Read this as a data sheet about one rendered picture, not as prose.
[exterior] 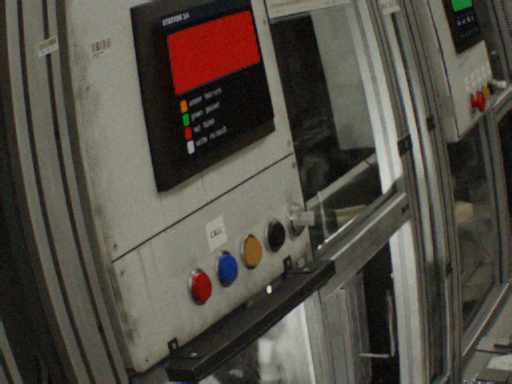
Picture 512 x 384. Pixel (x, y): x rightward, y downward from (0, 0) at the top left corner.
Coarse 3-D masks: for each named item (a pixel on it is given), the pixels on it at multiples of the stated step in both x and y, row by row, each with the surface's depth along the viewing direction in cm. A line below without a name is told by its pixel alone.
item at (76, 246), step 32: (32, 0) 100; (32, 32) 101; (416, 64) 196; (64, 128) 106; (64, 160) 106; (64, 192) 107; (64, 224) 106; (448, 224) 205; (448, 256) 204; (96, 288) 110; (352, 288) 205; (448, 288) 205; (96, 320) 109; (352, 320) 204; (96, 352) 108; (352, 352) 204
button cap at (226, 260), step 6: (222, 258) 129; (228, 258) 129; (234, 258) 130; (222, 264) 128; (228, 264) 129; (234, 264) 130; (222, 270) 128; (228, 270) 129; (234, 270) 130; (222, 276) 129; (228, 276) 129; (234, 276) 130; (228, 282) 129
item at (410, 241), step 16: (368, 0) 178; (384, 64) 181; (400, 112) 185; (416, 208) 188; (416, 224) 188; (416, 240) 187; (416, 256) 187; (400, 272) 189; (416, 272) 187; (400, 288) 189; (416, 288) 188; (304, 304) 149; (400, 304) 190; (416, 304) 189; (320, 320) 153; (400, 320) 191; (416, 320) 189; (320, 336) 153; (400, 336) 191; (416, 336) 190; (400, 352) 192; (416, 352) 191; (320, 368) 153; (400, 368) 193; (416, 368) 192
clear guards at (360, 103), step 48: (288, 0) 151; (336, 0) 166; (288, 48) 150; (336, 48) 164; (288, 96) 149; (336, 96) 162; (384, 96) 179; (336, 144) 160; (384, 144) 177; (432, 144) 199; (336, 192) 159; (384, 192) 175; (432, 192) 196; (336, 240) 159; (384, 240) 174; (432, 240) 195; (336, 288) 158; (432, 288) 195; (288, 336) 145; (432, 336) 196
